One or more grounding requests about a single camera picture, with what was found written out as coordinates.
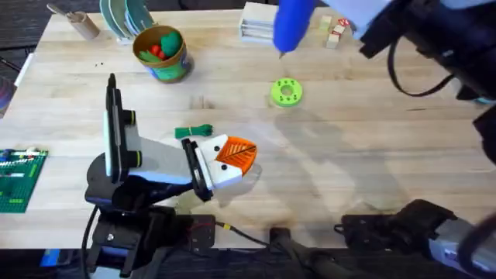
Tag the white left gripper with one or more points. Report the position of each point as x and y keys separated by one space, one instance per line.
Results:
x=162 y=159

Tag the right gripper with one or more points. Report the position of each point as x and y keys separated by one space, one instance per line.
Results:
x=438 y=35

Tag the blue electric screwdriver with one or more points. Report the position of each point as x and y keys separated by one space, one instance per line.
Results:
x=290 y=27

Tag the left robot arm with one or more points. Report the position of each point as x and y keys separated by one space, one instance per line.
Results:
x=128 y=217

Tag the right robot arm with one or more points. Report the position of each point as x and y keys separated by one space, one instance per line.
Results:
x=407 y=228

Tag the green toy vegetable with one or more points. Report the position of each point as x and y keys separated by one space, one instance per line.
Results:
x=193 y=131

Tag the heap of small toy blocks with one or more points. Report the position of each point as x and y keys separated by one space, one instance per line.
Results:
x=333 y=36

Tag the green disc with holes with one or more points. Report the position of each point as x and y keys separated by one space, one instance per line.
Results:
x=286 y=92

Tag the white flat box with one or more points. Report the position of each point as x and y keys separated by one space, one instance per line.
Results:
x=255 y=23

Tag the black upright left wrist plate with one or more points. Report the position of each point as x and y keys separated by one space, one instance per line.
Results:
x=114 y=131

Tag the round tub with toys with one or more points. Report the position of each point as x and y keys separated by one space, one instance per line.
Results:
x=164 y=58

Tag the rack with teal plates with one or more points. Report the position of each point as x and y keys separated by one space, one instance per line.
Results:
x=124 y=17

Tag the cardboard tube with tool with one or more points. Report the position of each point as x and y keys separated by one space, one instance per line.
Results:
x=83 y=25

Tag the green board with blocks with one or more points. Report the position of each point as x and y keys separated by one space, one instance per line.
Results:
x=17 y=182

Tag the white strip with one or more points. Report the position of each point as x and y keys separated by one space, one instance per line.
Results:
x=24 y=69

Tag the black rail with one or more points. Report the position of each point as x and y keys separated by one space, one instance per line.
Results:
x=240 y=267

